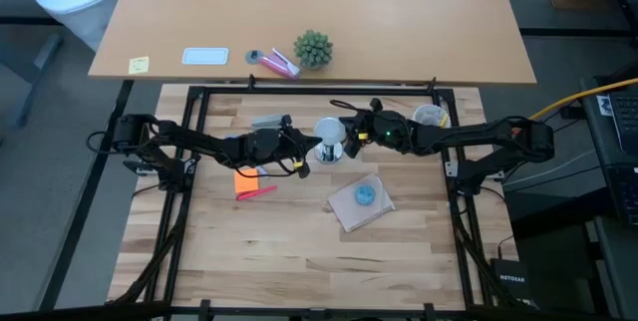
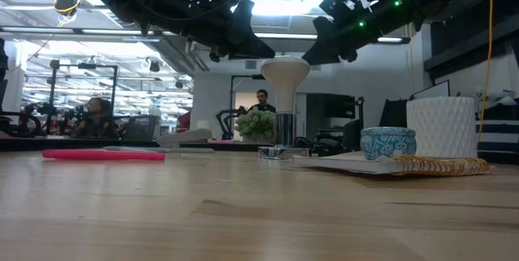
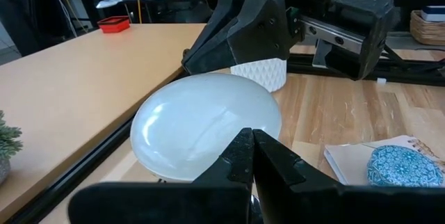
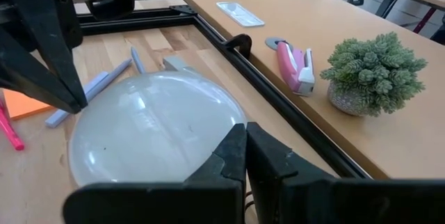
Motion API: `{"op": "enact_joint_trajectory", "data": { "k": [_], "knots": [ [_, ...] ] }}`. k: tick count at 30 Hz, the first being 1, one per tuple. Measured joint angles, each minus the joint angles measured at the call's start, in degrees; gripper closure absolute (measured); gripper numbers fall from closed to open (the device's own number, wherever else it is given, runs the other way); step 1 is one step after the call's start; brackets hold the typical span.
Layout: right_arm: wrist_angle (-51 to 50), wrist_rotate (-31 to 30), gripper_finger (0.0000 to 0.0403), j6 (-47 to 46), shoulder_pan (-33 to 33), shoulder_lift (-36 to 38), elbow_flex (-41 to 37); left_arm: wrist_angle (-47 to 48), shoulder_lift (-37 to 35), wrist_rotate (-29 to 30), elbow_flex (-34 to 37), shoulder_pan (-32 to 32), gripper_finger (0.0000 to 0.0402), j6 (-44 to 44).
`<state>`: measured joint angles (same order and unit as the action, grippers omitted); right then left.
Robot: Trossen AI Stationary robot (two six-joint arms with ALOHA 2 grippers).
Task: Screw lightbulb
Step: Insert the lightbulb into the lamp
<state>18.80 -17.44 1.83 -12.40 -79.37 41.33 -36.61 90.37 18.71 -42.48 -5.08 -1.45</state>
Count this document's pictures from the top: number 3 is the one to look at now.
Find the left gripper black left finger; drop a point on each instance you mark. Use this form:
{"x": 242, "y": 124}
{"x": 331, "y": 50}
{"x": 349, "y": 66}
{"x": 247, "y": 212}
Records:
{"x": 174, "y": 203}

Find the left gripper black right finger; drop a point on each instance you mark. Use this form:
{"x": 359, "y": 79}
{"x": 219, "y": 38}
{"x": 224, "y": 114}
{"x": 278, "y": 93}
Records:
{"x": 330, "y": 206}

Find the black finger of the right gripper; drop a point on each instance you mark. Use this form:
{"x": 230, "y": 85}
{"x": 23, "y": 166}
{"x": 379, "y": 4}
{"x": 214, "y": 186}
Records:
{"x": 226, "y": 5}
{"x": 260, "y": 29}

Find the white flood lightbulb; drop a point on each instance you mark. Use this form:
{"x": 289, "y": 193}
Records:
{"x": 194, "y": 123}

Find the white textured cup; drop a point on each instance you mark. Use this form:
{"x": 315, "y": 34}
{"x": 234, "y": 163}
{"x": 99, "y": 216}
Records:
{"x": 264, "y": 74}

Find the beige spiral notebook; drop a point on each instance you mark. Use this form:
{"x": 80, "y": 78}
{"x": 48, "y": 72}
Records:
{"x": 347, "y": 161}

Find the wicker basket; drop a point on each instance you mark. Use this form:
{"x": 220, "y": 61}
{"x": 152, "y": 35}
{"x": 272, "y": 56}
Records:
{"x": 427, "y": 32}

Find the red plastic box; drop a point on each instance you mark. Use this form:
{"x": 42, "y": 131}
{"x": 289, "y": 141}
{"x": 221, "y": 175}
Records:
{"x": 114, "y": 25}

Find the beige laminate desk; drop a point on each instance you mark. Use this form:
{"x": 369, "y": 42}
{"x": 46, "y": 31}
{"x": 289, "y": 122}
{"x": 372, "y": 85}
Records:
{"x": 87, "y": 78}

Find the small green potted plant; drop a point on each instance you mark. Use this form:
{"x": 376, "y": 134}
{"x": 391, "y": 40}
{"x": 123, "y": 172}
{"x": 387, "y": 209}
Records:
{"x": 8, "y": 144}

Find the black aluminium table frame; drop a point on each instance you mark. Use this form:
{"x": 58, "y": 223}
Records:
{"x": 87, "y": 163}

